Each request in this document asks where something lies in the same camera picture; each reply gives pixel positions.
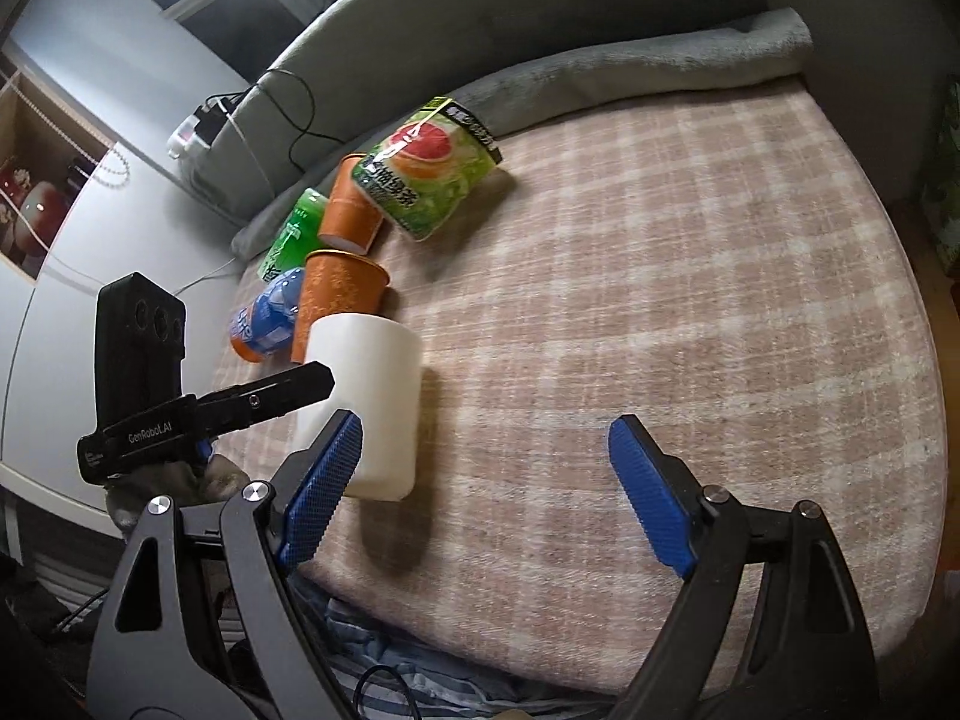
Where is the white plastic cup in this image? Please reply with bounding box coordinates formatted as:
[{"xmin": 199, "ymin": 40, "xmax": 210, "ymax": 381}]
[{"xmin": 293, "ymin": 314, "xmax": 423, "ymax": 502}]

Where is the orange paper cup front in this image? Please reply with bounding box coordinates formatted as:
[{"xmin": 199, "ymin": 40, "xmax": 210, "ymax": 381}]
[{"xmin": 290, "ymin": 249, "xmax": 391, "ymax": 364}]

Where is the orange paper cup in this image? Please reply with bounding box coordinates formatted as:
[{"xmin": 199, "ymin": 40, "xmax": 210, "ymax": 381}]
[
  {"xmin": 290, "ymin": 249, "xmax": 391, "ymax": 364},
  {"xmin": 317, "ymin": 153, "xmax": 384, "ymax": 255}
]

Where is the orange paper cup rear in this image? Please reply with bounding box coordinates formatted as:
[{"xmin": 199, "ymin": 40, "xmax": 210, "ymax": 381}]
[{"xmin": 317, "ymin": 153, "xmax": 384, "ymax": 255}]

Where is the white power strip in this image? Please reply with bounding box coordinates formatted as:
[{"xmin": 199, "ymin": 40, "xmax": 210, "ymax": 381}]
[{"xmin": 166, "ymin": 112, "xmax": 210, "ymax": 161}]

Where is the black power adapter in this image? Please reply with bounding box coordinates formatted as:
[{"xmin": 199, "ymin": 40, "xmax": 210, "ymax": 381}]
[{"xmin": 194, "ymin": 93, "xmax": 238, "ymax": 146}]

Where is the striped blue cloth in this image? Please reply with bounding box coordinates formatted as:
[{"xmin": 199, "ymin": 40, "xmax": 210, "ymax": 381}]
[{"xmin": 288, "ymin": 574, "xmax": 615, "ymax": 718}]

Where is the plaid pink table cover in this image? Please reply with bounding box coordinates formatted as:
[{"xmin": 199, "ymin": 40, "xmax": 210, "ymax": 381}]
[{"xmin": 209, "ymin": 78, "xmax": 949, "ymax": 698}]

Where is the grey blanket on sill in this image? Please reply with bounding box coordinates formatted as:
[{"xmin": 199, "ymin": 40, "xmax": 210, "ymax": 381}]
[{"xmin": 179, "ymin": 0, "xmax": 766, "ymax": 224}]

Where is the rolled grey blanket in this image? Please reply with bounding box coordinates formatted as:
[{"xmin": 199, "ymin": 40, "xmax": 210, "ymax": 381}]
[{"xmin": 181, "ymin": 0, "xmax": 812, "ymax": 260}]

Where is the white cable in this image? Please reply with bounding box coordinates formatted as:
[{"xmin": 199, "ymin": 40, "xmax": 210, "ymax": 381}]
[{"xmin": 44, "ymin": 96, "xmax": 282, "ymax": 299}]

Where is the black cable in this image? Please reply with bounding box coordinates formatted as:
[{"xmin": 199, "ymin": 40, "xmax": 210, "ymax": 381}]
[{"xmin": 216, "ymin": 67, "xmax": 347, "ymax": 174}]

